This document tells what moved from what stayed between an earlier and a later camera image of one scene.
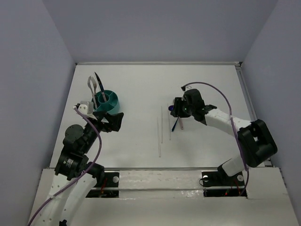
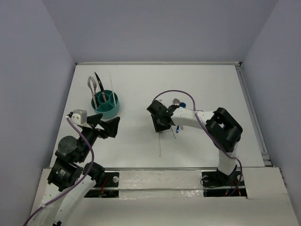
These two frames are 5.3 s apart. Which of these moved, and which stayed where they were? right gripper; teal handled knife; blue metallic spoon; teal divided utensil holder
Moved: blue metallic spoon; right gripper
Stayed: teal handled knife; teal divided utensil holder
